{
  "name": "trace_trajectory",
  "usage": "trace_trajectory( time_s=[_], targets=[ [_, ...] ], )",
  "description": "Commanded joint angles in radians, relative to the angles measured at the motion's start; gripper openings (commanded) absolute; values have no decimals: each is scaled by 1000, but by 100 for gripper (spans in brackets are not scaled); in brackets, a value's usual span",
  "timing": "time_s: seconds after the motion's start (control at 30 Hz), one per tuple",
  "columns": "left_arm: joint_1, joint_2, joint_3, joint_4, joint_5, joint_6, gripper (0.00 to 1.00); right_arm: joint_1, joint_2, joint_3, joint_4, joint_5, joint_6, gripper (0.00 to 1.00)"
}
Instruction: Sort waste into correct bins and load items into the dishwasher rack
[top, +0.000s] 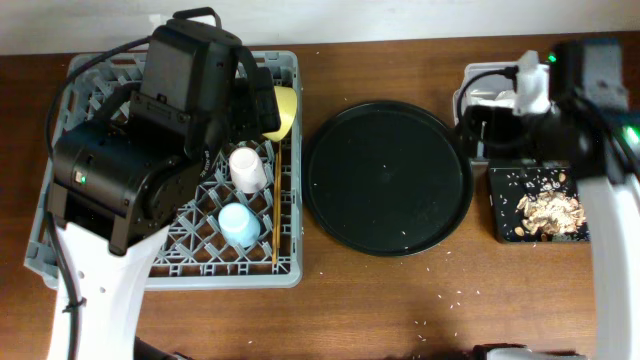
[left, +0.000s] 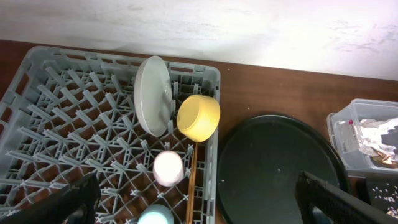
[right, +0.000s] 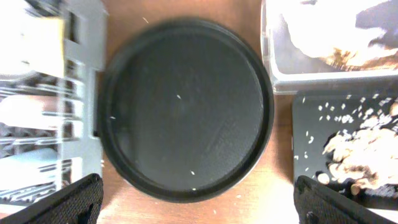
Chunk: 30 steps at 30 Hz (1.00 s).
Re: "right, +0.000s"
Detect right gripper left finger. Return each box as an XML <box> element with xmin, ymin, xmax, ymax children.
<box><xmin>1</xmin><ymin>174</ymin><xmax>104</xmax><ymax>224</ymax></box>

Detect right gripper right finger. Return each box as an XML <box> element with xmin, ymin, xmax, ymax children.
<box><xmin>294</xmin><ymin>175</ymin><xmax>394</xmax><ymax>224</ymax></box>

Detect light blue plastic cup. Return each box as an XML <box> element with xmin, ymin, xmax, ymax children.
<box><xmin>1</xmin><ymin>148</ymin><xmax>58</xmax><ymax>190</ymax></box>

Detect brown food scraps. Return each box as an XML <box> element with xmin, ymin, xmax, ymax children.
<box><xmin>322</xmin><ymin>102</ymin><xmax>397</xmax><ymax>195</ymax></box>

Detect pink plastic cup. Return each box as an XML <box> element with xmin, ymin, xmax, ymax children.
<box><xmin>1</xmin><ymin>95</ymin><xmax>63</xmax><ymax>130</ymax></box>

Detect yellow plastic bowl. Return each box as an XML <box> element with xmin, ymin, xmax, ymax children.
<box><xmin>25</xmin><ymin>17</ymin><xmax>65</xmax><ymax>78</ymax></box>

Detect white paper napkin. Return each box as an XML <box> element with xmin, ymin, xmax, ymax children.
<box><xmin>281</xmin><ymin>0</ymin><xmax>397</xmax><ymax>58</ymax></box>

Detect grey plastic dishwasher rack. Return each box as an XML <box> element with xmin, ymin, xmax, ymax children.
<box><xmin>1</xmin><ymin>0</ymin><xmax>108</xmax><ymax>213</ymax></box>

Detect black rectangular tray bin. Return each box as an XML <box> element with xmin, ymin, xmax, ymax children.
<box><xmin>292</xmin><ymin>91</ymin><xmax>397</xmax><ymax>210</ymax></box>

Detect round black serving tray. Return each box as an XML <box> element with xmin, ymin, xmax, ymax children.
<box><xmin>97</xmin><ymin>17</ymin><xmax>274</xmax><ymax>203</ymax></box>

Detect clear plastic bin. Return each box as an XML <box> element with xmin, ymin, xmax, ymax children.
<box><xmin>261</xmin><ymin>1</ymin><xmax>397</xmax><ymax>94</ymax></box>

